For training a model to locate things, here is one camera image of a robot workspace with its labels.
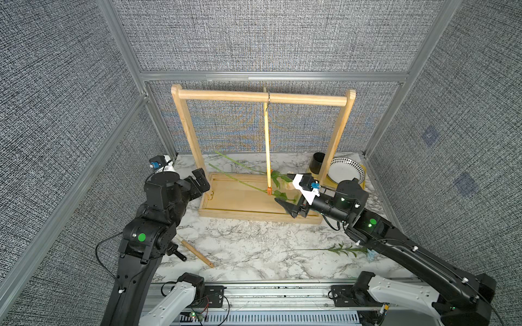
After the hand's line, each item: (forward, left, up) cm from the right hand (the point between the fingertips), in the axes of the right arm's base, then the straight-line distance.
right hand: (285, 181), depth 60 cm
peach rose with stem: (+13, +2, -14) cm, 19 cm away
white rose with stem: (+6, +1, -17) cm, 19 cm away
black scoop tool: (-8, +44, -36) cm, 58 cm away
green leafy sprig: (-8, -26, -38) cm, 46 cm away
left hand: (+3, +27, 0) cm, 27 cm away
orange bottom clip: (+4, +4, -12) cm, 13 cm away
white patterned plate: (+36, -37, -39) cm, 65 cm away
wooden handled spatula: (-9, +35, -37) cm, 52 cm away
